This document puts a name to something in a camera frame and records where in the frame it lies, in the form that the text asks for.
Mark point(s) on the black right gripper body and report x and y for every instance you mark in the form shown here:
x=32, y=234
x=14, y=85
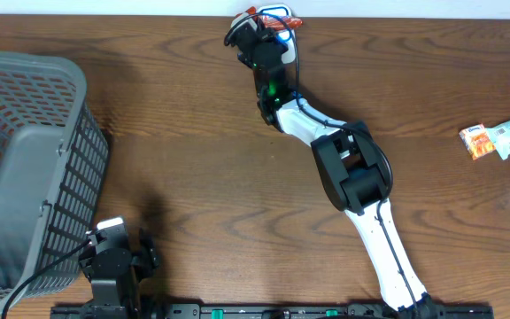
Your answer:
x=268, y=35

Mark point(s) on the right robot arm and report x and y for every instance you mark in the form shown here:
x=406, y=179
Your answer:
x=354, y=171

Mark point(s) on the white barcode scanner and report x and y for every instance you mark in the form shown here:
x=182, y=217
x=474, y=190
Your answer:
x=287, y=44

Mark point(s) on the orange tissue packet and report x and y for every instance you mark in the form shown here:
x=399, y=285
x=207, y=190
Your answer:
x=477, y=141

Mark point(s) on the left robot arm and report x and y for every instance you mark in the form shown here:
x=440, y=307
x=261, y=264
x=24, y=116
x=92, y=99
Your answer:
x=123, y=292

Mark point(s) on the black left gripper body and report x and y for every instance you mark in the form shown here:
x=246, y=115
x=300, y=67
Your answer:
x=140, y=266

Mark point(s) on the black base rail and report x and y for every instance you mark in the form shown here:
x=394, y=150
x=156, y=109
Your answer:
x=195, y=311

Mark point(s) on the red chocolate bar wrapper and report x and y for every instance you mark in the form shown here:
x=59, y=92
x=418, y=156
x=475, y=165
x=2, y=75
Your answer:
x=273, y=22

